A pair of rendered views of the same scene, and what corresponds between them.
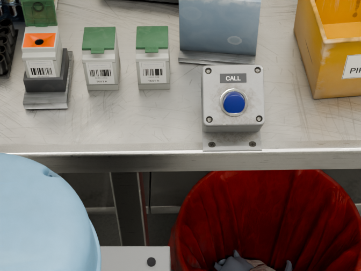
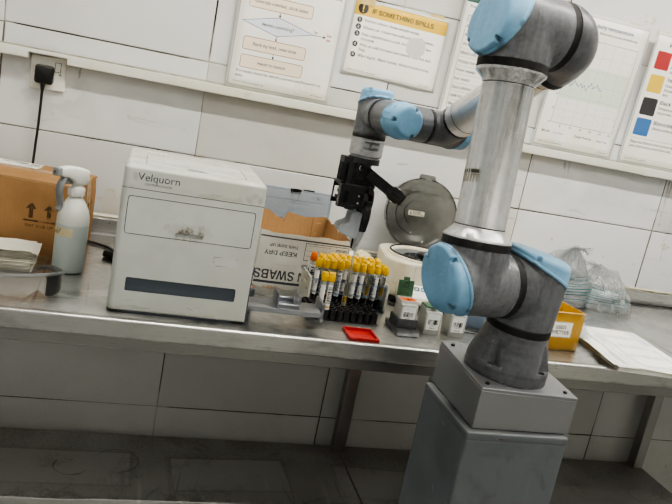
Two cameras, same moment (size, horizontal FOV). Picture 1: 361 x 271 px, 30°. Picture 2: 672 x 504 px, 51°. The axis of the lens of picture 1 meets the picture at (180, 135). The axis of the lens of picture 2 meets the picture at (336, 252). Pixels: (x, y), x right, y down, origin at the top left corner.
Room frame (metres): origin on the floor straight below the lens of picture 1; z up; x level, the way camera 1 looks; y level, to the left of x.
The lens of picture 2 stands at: (-0.87, 0.81, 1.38)
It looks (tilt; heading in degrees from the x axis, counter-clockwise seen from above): 12 degrees down; 343
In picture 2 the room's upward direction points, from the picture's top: 11 degrees clockwise
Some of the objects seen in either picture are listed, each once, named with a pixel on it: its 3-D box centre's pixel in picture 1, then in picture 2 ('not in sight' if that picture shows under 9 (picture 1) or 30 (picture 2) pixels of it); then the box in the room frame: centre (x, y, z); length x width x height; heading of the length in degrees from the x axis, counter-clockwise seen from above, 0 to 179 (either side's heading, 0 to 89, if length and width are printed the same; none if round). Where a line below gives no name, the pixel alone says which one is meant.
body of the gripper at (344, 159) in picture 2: not in sight; (356, 183); (0.66, 0.33, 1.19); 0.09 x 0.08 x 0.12; 90
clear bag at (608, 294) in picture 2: not in sight; (602, 286); (1.04, -0.69, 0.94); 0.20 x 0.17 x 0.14; 72
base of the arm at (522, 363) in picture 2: not in sight; (512, 345); (0.21, 0.12, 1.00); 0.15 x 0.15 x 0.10
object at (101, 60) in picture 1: (101, 58); (429, 318); (0.61, 0.10, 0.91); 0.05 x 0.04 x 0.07; 179
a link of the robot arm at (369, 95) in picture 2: not in sight; (374, 113); (0.65, 0.32, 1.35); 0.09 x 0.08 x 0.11; 10
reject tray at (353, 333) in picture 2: not in sight; (360, 334); (0.53, 0.29, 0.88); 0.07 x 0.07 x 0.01; 89
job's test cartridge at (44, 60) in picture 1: (44, 57); (405, 311); (0.60, 0.17, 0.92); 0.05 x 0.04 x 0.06; 0
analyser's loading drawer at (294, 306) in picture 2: not in sight; (276, 301); (0.57, 0.48, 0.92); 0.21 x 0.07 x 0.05; 89
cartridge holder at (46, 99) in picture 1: (48, 73); (402, 322); (0.60, 0.17, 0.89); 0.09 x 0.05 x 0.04; 0
